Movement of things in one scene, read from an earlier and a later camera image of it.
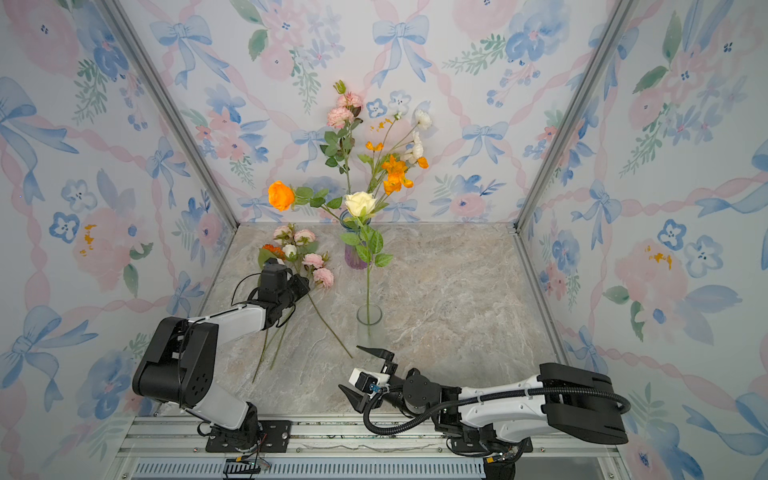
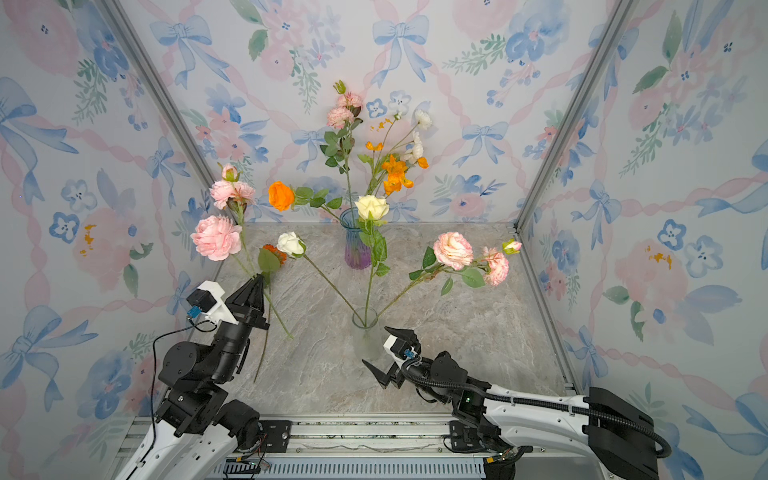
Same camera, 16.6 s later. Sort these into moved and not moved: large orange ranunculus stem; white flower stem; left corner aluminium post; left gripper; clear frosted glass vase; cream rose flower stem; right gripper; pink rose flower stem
Moved: right gripper; cream rose flower stem; left gripper
Not moved: large orange ranunculus stem; clear frosted glass vase; left corner aluminium post; pink rose flower stem; white flower stem
